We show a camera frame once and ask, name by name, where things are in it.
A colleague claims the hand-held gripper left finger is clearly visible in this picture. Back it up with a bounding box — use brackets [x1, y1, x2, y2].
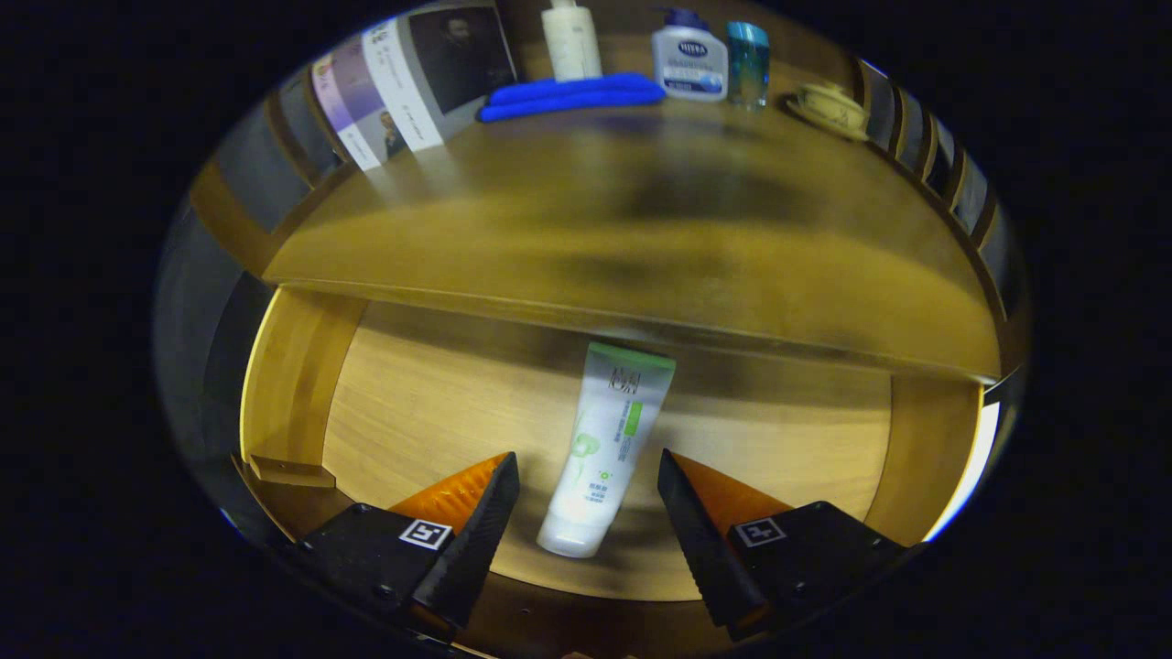
[291, 450, 521, 642]

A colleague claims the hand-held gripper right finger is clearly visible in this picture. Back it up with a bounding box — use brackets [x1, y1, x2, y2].
[657, 448, 907, 643]

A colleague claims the white green cleanser tube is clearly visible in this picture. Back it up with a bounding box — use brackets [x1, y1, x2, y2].
[536, 341, 678, 560]

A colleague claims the wooden drawer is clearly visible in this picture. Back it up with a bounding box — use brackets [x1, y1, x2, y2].
[233, 286, 988, 659]

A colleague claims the wooden countertop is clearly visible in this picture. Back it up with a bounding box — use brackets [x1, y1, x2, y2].
[261, 87, 1004, 384]

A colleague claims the wooden cabinet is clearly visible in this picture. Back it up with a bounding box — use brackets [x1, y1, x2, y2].
[183, 0, 1031, 659]

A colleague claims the purple book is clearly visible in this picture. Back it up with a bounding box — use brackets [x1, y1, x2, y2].
[309, 37, 396, 173]

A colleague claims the blue folded cloth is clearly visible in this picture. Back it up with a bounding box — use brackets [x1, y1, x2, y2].
[476, 72, 667, 124]

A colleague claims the white book with portrait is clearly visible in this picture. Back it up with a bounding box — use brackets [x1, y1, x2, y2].
[360, 3, 518, 153]

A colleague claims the teal glass bottle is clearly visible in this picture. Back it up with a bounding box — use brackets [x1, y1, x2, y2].
[726, 21, 771, 109]

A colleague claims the white bottle blue pump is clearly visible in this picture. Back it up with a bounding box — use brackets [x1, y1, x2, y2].
[651, 7, 730, 103]

